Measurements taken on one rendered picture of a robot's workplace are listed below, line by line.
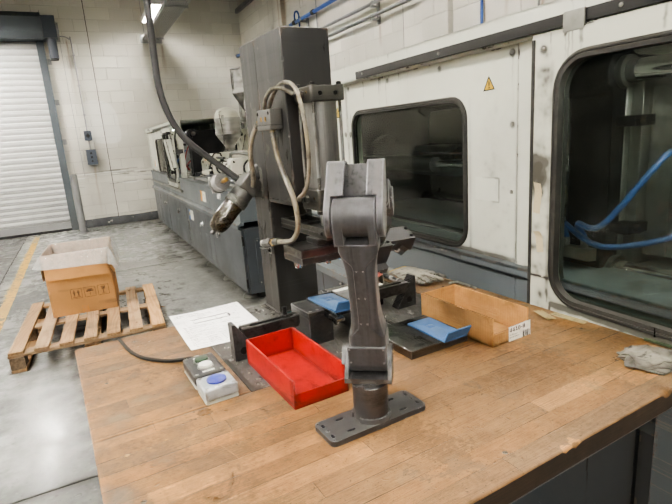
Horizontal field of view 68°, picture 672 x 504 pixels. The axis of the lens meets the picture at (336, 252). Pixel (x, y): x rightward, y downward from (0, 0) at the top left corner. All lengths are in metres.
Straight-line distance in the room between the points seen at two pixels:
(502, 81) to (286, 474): 1.24
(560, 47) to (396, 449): 1.03
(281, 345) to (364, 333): 0.40
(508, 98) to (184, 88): 9.25
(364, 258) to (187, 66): 9.94
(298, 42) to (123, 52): 9.27
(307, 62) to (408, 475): 0.92
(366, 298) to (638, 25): 0.85
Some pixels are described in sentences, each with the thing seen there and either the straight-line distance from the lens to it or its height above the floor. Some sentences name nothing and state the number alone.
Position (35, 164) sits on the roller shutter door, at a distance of 10.27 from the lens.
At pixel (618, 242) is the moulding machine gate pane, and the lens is 1.37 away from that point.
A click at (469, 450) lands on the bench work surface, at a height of 0.90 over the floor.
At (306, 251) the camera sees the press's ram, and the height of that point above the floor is 1.14.
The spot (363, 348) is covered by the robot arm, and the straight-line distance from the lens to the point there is 0.87.
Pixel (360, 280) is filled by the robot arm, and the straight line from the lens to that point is 0.80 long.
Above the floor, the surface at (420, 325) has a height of 0.92.
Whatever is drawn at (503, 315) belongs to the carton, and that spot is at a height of 0.93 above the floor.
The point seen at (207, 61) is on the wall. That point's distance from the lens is 10.71.
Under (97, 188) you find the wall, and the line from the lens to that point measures 10.33.
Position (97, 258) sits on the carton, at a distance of 4.36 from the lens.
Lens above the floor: 1.40
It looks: 13 degrees down
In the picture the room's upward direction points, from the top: 4 degrees counter-clockwise
